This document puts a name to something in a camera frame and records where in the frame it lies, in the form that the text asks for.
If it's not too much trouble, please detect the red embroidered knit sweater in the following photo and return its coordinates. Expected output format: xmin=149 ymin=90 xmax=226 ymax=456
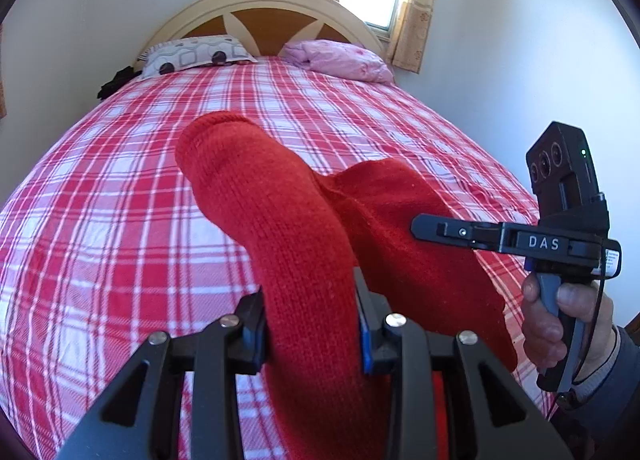
xmin=176 ymin=112 xmax=518 ymax=459

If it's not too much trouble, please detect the right dark jacket forearm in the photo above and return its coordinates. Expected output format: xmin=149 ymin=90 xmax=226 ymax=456
xmin=556 ymin=327 xmax=639 ymax=459

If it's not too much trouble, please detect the person's right hand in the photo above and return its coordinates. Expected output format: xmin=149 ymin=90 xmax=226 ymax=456
xmin=520 ymin=272 xmax=616 ymax=383

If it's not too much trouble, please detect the red white plaid bedspread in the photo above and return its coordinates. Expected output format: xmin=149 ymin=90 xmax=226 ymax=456
xmin=1 ymin=58 xmax=537 ymax=459

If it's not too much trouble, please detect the right yellow window curtain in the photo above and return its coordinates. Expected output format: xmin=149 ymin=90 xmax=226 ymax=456
xmin=386 ymin=0 xmax=435 ymax=73

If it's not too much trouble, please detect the pink pillow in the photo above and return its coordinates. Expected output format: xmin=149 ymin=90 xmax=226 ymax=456
xmin=280 ymin=40 xmax=394 ymax=84

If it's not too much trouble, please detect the cream and brown headboard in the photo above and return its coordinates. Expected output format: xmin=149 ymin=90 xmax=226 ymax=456
xmin=145 ymin=0 xmax=384 ymax=57

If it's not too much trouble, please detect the black cloth beside bed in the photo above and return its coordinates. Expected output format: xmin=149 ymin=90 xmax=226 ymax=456
xmin=96 ymin=66 xmax=142 ymax=102

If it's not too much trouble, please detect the white patterned pillow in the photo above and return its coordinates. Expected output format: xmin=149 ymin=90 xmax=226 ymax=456
xmin=139 ymin=34 xmax=257 ymax=79

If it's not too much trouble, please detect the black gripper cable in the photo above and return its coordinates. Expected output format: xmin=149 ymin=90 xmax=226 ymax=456
xmin=544 ymin=239 xmax=623 ymax=421

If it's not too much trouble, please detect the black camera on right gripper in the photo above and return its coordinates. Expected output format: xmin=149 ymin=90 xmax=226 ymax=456
xmin=526 ymin=122 xmax=610 ymax=236

